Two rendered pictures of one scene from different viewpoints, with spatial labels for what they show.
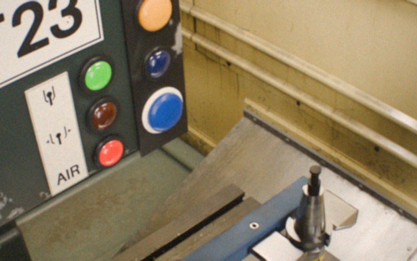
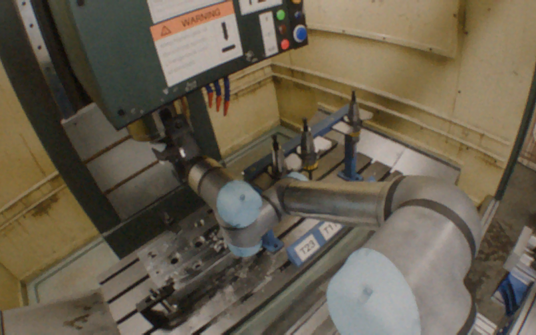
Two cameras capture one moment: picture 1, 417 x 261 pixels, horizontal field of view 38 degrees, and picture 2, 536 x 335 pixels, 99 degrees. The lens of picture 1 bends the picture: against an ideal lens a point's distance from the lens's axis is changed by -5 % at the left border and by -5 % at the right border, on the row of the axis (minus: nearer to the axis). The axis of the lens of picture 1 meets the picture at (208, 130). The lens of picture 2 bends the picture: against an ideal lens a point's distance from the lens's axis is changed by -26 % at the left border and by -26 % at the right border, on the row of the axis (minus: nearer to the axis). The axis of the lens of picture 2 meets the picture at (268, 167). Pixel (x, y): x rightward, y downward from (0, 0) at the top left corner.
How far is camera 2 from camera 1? 0.32 m
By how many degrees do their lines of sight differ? 5
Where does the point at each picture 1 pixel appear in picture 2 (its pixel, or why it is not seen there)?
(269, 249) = (338, 126)
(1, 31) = not seen: outside the picture
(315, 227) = (356, 115)
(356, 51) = (364, 68)
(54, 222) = (235, 168)
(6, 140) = (253, 30)
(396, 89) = (382, 82)
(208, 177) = not seen: hidden behind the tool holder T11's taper
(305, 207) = (351, 106)
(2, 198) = (251, 52)
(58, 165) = (268, 44)
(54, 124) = (267, 28)
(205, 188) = not seen: hidden behind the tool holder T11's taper
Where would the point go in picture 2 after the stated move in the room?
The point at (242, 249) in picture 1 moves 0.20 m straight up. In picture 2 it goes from (327, 126) to (324, 68)
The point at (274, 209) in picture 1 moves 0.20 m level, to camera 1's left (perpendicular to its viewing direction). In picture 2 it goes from (338, 113) to (279, 121)
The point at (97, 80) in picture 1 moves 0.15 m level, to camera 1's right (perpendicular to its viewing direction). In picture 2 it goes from (280, 15) to (354, 8)
